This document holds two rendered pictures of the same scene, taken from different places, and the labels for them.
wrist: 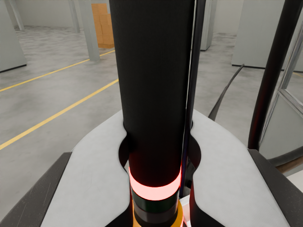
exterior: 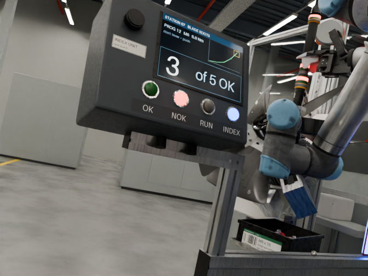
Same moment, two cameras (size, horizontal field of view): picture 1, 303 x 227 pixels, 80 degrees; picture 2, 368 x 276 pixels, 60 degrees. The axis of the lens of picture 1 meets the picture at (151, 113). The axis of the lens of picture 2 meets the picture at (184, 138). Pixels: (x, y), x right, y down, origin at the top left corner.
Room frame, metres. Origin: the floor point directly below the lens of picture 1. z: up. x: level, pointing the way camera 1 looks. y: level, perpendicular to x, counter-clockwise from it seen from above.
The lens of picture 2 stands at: (-0.58, 1.06, 1.04)
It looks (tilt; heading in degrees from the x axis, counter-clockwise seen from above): 2 degrees up; 320
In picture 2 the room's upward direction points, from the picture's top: 12 degrees clockwise
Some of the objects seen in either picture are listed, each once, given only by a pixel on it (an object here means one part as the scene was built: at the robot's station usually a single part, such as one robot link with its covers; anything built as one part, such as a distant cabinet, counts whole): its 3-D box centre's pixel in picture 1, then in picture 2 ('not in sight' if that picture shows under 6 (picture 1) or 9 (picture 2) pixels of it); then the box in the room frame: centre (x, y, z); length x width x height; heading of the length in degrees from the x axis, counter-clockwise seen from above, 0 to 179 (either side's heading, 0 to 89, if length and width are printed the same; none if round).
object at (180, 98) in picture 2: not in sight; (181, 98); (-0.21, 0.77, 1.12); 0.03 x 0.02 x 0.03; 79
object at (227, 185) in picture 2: not in sight; (223, 202); (-0.17, 0.59, 0.96); 0.03 x 0.03 x 0.20; 79
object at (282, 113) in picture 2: not in sight; (283, 118); (-0.12, 0.36, 1.17); 0.11 x 0.08 x 0.09; 116
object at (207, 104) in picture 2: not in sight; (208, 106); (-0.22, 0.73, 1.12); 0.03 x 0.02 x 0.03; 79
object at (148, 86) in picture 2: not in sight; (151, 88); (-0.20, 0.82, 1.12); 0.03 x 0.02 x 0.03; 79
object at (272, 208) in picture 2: not in sight; (270, 203); (0.12, -0.01, 0.91); 0.12 x 0.08 x 0.12; 79
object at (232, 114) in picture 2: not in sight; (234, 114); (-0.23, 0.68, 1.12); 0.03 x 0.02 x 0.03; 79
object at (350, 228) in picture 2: not in sight; (336, 223); (0.09, -0.56, 0.85); 0.36 x 0.24 x 0.03; 169
